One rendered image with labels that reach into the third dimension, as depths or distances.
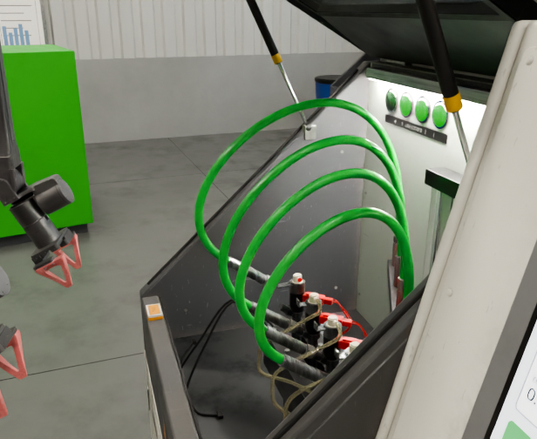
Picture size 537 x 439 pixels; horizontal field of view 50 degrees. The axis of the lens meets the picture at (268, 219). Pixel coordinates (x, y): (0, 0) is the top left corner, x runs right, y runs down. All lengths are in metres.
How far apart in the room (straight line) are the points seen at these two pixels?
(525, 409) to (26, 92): 3.85
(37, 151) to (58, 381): 1.90
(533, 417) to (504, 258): 0.15
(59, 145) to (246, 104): 4.00
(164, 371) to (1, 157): 0.55
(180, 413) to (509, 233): 0.60
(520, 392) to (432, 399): 0.14
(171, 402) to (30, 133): 3.35
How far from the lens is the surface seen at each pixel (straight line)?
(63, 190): 1.30
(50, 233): 1.33
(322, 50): 8.17
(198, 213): 0.95
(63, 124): 4.23
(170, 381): 1.06
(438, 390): 0.69
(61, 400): 2.71
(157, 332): 1.20
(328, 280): 1.45
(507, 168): 0.63
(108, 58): 7.41
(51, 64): 4.17
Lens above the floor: 1.56
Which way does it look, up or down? 20 degrees down
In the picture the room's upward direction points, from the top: straight up
